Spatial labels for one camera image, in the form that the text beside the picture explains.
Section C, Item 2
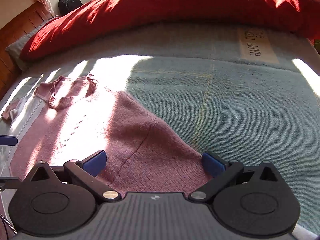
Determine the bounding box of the pink and white knit sweater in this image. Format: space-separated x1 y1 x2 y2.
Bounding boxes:
1 75 210 194

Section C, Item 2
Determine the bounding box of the grey pillow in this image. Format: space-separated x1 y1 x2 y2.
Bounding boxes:
5 16 59 72

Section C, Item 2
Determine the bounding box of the wooden headboard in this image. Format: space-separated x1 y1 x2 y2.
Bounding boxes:
0 2 50 98

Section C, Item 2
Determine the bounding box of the black backpack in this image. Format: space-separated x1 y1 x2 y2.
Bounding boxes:
58 0 82 16

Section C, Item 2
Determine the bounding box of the red duvet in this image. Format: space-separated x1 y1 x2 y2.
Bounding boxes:
20 0 319 61

